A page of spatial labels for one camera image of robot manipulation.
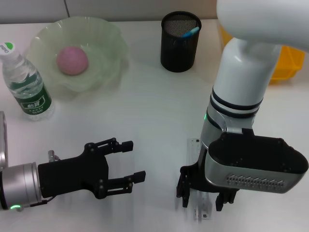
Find transparent ruler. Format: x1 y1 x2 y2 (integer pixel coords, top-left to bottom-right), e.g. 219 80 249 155
187 137 213 220

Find pink peach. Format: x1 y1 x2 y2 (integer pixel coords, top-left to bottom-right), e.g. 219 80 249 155
56 46 89 76

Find green glass fruit plate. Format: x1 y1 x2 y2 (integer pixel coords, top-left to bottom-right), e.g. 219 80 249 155
25 15 130 94

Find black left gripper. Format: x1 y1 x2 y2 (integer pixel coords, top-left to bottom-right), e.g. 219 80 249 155
38 137 147 199

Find yellow plastic bin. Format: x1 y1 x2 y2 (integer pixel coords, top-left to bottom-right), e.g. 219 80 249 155
220 24 305 85

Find black mesh cup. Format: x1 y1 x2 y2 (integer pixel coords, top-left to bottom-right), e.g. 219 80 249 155
160 11 202 73

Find clear bottle green label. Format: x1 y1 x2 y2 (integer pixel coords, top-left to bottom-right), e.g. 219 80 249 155
0 41 55 122

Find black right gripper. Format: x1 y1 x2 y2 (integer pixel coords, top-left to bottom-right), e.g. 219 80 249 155
175 147 239 212

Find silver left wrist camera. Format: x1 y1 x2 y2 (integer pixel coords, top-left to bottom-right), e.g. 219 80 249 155
0 111 8 170

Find left gripper cable with plug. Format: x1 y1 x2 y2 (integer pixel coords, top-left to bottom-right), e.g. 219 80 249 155
11 149 61 213

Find blue scissors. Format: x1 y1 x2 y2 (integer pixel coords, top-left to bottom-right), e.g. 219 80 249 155
181 26 200 39

